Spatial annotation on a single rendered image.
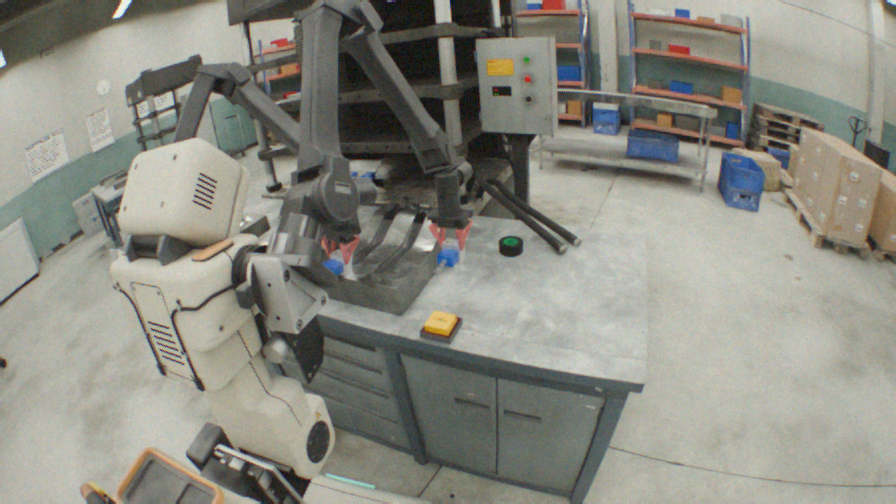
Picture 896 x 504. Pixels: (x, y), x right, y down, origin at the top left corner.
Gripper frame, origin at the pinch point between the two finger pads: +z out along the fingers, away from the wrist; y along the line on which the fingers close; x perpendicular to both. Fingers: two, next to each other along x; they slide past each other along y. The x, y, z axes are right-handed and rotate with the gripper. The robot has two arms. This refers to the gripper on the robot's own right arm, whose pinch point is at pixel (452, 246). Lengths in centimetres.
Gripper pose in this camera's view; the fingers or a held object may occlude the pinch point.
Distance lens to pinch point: 102.2
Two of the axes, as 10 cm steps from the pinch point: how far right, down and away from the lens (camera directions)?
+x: -4.0, 4.5, -7.9
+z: 0.8, 8.8, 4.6
